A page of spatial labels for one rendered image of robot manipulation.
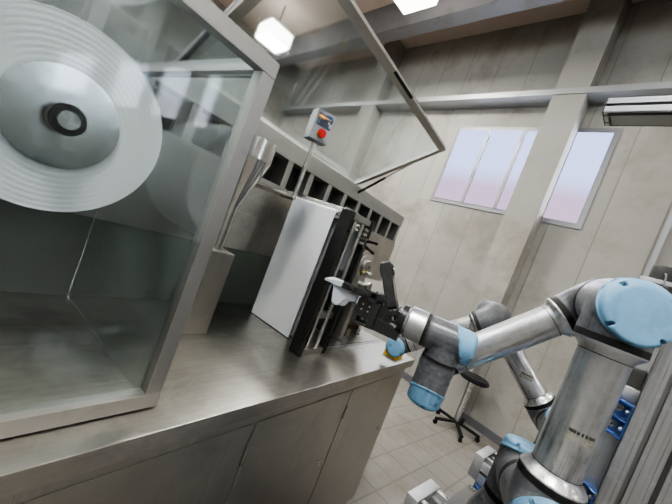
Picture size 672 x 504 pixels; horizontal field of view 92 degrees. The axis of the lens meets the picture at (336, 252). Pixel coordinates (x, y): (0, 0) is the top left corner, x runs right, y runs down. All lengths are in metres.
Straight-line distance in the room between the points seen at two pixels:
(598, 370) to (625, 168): 3.40
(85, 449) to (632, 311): 0.91
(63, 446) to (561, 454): 0.83
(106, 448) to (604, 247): 3.75
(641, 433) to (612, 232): 2.93
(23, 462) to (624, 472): 1.14
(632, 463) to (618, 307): 0.47
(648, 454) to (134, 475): 1.07
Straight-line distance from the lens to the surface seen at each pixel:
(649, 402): 1.07
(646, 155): 4.11
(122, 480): 0.81
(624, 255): 3.82
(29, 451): 0.69
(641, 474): 1.10
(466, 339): 0.74
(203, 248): 0.65
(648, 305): 0.77
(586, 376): 0.78
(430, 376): 0.76
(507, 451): 0.96
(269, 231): 1.48
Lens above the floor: 1.34
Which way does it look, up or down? 3 degrees down
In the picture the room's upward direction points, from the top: 21 degrees clockwise
